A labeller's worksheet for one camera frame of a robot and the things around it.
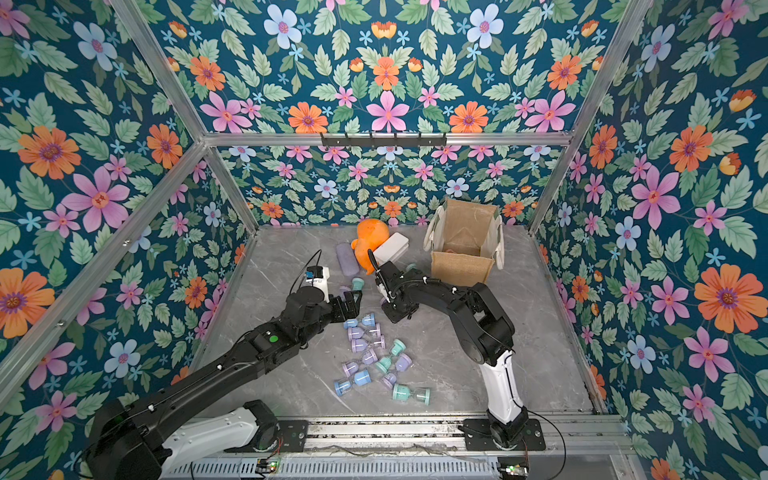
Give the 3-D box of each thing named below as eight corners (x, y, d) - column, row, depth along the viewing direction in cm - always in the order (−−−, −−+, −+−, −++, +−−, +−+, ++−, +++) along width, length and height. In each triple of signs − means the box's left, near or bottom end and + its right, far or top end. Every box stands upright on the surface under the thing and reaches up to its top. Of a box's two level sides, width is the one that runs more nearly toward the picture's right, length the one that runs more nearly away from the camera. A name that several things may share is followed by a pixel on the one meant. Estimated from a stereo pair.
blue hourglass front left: (336, 396, 81) (334, 393, 79) (334, 385, 83) (331, 382, 81) (372, 381, 84) (371, 377, 81) (369, 370, 86) (368, 367, 83)
